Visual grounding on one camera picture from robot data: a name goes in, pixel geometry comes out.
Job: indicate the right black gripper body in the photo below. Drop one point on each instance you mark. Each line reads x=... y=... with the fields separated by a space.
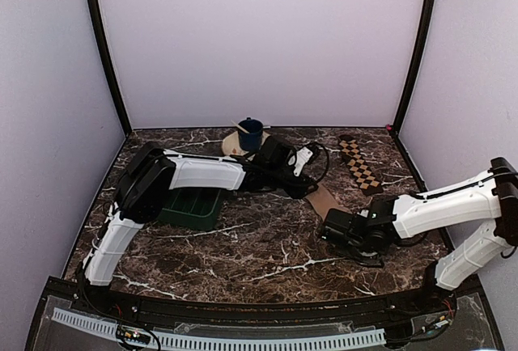
x=358 y=253

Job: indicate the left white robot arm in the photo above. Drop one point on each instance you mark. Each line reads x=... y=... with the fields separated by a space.
x=144 y=185

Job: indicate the right black frame post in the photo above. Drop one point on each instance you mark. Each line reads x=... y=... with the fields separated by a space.
x=414 y=66

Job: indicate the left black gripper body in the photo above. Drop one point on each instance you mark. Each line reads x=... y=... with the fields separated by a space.
x=276 y=179

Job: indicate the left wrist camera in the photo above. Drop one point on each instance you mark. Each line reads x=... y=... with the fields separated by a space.
x=301 y=158

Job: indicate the left black frame post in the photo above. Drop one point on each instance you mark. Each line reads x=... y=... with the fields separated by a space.
x=107 y=65

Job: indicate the white slotted cable duct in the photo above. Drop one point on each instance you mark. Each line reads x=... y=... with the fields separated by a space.
x=205 y=337

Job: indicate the dark blue mug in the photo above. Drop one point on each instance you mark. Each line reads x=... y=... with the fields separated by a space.
x=251 y=141

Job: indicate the beige floral round mat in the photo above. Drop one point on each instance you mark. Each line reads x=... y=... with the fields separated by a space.
x=231 y=145

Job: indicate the black front rail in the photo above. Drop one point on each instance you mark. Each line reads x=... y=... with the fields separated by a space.
x=378 y=309

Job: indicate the plain brown sock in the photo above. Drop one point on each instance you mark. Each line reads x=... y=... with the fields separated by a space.
x=322 y=201

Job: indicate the green divided plastic tray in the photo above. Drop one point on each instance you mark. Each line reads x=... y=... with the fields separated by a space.
x=193 y=208

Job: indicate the black frame post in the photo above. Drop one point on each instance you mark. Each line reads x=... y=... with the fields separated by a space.
x=414 y=66
x=107 y=65

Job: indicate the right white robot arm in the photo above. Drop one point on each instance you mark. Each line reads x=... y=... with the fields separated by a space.
x=490 y=197

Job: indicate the brown black checkered sock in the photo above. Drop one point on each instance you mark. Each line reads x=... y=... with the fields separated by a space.
x=357 y=166

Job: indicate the wooden stick in mug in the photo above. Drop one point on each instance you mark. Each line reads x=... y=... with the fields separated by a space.
x=239 y=127

